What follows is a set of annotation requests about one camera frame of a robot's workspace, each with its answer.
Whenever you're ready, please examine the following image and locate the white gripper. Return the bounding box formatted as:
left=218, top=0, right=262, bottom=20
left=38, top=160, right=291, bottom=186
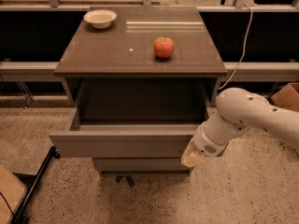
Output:
left=180, top=122, right=228, bottom=168

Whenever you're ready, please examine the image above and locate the grey top drawer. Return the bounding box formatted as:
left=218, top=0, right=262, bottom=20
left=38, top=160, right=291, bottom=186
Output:
left=50, top=78, right=211, bottom=159

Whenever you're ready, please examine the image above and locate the grey drawer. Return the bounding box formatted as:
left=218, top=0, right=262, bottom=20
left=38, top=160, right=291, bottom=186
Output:
left=93, top=158, right=189, bottom=172
left=50, top=78, right=211, bottom=159

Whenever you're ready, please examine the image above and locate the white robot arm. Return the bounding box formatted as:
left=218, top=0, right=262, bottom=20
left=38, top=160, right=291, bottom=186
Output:
left=180, top=88, right=299, bottom=168

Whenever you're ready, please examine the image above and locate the grey lower drawer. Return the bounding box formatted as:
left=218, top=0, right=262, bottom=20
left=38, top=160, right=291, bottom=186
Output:
left=93, top=158, right=189, bottom=172

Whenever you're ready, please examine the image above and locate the grey drawer cabinet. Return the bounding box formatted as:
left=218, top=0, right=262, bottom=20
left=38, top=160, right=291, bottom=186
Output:
left=54, top=7, right=227, bottom=175

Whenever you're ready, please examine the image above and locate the red apple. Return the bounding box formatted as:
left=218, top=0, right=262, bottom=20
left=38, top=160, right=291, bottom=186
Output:
left=153, top=36, right=175, bottom=59

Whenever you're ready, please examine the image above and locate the cardboard box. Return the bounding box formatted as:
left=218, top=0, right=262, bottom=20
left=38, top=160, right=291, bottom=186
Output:
left=271, top=83, right=299, bottom=112

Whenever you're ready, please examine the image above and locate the black stand leg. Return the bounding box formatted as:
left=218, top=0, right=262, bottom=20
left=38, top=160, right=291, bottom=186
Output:
left=11, top=146, right=60, bottom=224

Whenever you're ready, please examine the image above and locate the white bowl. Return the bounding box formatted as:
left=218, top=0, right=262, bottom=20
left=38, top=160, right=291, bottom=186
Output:
left=83, top=9, right=117, bottom=29

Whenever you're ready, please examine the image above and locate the wooden board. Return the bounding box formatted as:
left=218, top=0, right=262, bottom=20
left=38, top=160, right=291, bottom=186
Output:
left=0, top=164, right=27, bottom=224

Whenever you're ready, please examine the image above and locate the white cable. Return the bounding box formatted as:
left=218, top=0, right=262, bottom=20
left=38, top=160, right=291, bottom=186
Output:
left=218, top=4, right=254, bottom=91

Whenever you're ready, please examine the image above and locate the grey metal rail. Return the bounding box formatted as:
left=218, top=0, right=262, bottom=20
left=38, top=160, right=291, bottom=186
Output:
left=0, top=62, right=299, bottom=82

